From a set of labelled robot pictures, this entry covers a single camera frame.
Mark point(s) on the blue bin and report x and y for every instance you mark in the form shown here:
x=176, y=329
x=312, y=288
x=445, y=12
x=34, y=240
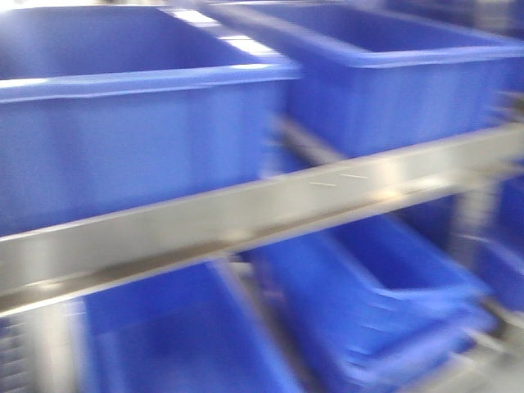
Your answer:
x=373, y=80
x=371, y=305
x=107, y=108
x=189, y=330

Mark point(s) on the blue bin lower right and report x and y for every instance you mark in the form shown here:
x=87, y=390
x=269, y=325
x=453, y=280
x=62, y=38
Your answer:
x=371, y=305

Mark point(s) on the blue bin upper left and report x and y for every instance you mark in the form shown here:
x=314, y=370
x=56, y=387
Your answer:
x=107, y=108

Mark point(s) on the blue bin upper right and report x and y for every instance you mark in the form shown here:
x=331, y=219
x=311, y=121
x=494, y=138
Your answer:
x=373, y=80

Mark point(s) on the stainless steel shelf rail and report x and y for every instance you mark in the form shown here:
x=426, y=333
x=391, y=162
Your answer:
x=53, y=264

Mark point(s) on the blue bin lower left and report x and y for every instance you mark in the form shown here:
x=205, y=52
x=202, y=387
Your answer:
x=189, y=330

